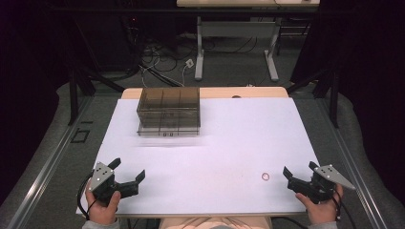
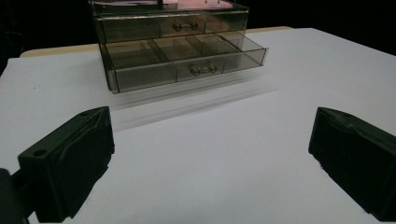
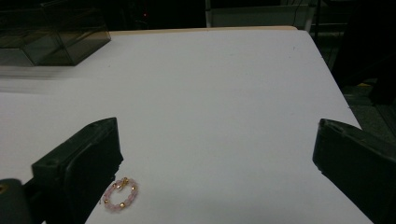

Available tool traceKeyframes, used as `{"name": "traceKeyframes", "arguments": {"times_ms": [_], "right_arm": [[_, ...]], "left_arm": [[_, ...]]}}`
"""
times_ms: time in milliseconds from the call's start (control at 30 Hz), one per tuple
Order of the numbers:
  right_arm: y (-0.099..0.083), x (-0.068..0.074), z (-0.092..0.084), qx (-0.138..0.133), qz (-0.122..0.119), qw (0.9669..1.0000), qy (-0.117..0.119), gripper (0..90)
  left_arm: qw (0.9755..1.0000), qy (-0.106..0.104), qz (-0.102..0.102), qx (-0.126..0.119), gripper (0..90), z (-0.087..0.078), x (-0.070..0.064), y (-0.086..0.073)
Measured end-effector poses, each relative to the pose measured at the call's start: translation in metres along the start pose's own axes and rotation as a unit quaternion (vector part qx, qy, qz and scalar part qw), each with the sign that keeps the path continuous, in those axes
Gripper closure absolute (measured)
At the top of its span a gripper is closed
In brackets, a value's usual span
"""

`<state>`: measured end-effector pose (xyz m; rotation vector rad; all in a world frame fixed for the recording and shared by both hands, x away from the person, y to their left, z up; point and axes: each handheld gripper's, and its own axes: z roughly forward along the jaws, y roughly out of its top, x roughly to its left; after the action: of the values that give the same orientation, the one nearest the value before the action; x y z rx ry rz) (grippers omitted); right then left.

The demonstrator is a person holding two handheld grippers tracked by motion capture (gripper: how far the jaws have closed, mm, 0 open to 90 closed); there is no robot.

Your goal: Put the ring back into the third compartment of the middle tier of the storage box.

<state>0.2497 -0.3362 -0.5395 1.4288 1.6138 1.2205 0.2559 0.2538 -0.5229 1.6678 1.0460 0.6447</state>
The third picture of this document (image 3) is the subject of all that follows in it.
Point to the clear smoky acrylic box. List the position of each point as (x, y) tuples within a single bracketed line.
[(53, 37)]

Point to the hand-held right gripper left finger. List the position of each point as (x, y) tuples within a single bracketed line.
[(77, 161)]

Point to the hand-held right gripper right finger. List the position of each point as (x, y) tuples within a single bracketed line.
[(358, 161)]

